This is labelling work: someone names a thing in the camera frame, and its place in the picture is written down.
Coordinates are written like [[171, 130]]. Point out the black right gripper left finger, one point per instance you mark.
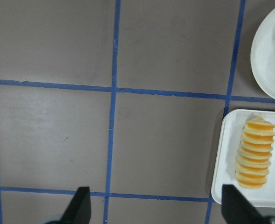
[[79, 208]]

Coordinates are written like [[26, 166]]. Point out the cream rectangular tray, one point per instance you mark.
[[224, 171]]

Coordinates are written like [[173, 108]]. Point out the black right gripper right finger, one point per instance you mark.
[[236, 209]]

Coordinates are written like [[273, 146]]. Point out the cream round plate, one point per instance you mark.
[[262, 55]]

